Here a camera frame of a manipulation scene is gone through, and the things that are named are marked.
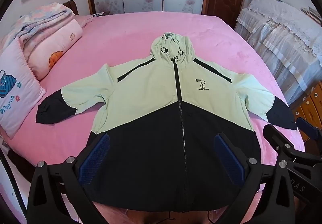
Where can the dark wooden headboard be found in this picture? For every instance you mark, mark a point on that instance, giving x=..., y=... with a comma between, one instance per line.
x=71, y=7

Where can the folded pink floral quilt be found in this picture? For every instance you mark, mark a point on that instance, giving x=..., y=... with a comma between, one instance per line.
x=57, y=35

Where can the white lace covered furniture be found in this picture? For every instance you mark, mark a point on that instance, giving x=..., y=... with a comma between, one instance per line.
x=281, y=45

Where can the pink bed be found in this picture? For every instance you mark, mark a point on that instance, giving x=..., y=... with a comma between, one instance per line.
x=125, y=37

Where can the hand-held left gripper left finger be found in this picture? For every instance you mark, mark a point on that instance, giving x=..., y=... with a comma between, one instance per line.
x=96, y=153

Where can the plain pink pillow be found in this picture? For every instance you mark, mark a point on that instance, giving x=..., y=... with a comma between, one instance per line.
x=86, y=21

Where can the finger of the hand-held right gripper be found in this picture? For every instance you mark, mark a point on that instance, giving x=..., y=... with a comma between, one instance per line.
x=310, y=129
x=275, y=138

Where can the green and black hooded jacket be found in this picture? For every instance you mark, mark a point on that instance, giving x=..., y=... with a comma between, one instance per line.
x=151, y=93

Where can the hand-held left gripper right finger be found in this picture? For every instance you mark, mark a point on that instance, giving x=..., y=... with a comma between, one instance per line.
x=229, y=156

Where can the pink printed pillow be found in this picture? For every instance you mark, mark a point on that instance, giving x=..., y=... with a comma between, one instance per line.
x=17, y=93

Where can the wooden drawer cabinet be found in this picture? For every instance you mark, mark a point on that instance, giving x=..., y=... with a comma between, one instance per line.
x=310, y=105

